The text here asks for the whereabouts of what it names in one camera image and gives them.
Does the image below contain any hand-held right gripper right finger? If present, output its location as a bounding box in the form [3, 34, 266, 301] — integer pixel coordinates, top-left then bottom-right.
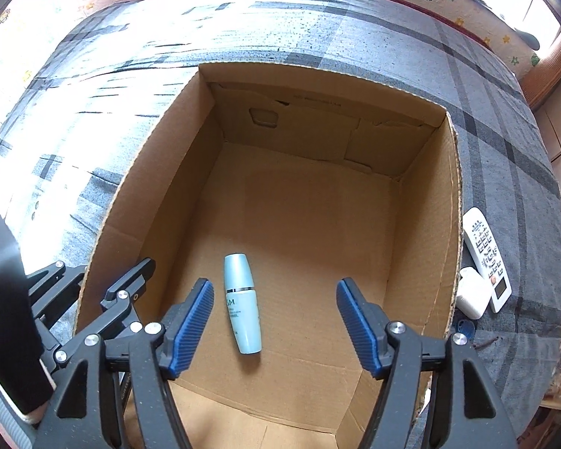
[337, 277, 519, 449]

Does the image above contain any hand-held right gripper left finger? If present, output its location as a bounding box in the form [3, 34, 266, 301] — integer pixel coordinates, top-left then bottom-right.
[36, 278, 215, 449]

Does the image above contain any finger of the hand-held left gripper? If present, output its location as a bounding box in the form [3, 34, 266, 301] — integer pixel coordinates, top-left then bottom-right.
[25, 262, 88, 337]
[75, 257, 156, 343]

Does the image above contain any light blue cosmetic bottle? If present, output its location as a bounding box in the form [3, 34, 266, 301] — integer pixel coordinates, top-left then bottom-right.
[223, 253, 263, 355]

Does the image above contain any brass keychain with beaded cord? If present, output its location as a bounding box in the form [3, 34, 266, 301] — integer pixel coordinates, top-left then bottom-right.
[451, 315, 501, 351]

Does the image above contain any small white charger plug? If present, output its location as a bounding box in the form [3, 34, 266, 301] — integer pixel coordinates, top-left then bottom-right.
[456, 266, 491, 319]

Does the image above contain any white remote control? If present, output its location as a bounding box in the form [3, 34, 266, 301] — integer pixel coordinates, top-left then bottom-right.
[463, 207, 514, 314]

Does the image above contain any brown cardboard box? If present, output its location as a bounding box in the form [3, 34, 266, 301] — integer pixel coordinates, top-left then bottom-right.
[75, 62, 465, 449]

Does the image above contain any person's left forearm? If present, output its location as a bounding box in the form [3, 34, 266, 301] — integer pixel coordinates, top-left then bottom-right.
[0, 360, 50, 436]

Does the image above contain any wooden headboard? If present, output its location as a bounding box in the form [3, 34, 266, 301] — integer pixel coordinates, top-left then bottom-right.
[519, 23, 561, 109]

